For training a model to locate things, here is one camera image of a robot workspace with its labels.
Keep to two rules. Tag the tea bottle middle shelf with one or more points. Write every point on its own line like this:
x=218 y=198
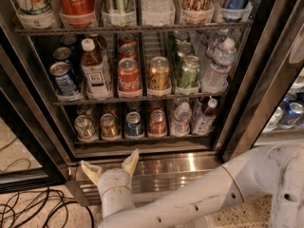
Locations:
x=93 y=66

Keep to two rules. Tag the red coke can top shelf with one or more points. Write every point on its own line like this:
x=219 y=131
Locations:
x=77 y=13

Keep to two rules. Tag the orange can middle shelf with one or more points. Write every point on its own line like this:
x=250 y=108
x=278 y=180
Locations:
x=158 y=72

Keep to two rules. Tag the steel fridge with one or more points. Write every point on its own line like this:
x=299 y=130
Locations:
x=266 y=68

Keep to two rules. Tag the blue can middle shelf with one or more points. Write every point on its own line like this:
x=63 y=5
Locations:
x=64 y=78

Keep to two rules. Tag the tea bottle shelf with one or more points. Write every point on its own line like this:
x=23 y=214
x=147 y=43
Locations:
x=93 y=66
x=207 y=114

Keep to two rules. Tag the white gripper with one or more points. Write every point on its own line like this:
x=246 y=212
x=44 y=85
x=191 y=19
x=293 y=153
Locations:
x=114 y=180

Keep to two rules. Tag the green white can bottom shelf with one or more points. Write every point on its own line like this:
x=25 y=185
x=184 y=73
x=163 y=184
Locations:
x=84 y=127

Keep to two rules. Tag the orange can bottom shelf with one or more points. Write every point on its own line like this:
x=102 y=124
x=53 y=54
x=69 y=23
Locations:
x=109 y=126

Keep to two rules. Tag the water bottle shelf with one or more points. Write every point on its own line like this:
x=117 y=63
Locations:
x=222 y=61
x=181 y=119

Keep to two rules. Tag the red coke can shelf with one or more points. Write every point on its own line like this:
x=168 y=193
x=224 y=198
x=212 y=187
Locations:
x=157 y=122
x=77 y=13
x=128 y=75

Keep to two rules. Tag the orange lacroix can top shelf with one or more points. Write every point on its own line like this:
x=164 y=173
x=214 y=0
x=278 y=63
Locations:
x=195 y=11

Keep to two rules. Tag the blue pepsi can bottom shelf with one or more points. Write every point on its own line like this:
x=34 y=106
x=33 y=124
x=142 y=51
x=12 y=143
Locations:
x=134 y=125

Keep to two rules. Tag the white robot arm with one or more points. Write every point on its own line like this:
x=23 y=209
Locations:
x=267 y=170

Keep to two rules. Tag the water bottle bottom shelf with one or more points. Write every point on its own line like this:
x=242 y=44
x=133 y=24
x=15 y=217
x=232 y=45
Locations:
x=181 y=119

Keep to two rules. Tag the tea bottle bottom shelf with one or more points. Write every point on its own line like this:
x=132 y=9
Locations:
x=207 y=114

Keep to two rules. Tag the red coke can middle shelf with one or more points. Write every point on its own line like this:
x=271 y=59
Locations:
x=128 y=75

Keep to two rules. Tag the water bottle middle shelf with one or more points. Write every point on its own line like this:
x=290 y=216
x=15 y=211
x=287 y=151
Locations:
x=222 y=61

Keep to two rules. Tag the green can middle shelf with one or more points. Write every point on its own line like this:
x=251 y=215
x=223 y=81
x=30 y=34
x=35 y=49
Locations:
x=189 y=69

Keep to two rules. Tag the red coke can bottom shelf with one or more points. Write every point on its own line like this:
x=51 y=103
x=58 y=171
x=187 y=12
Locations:
x=157 y=122

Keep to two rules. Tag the blue can right compartment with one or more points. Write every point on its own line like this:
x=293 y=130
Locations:
x=291 y=115

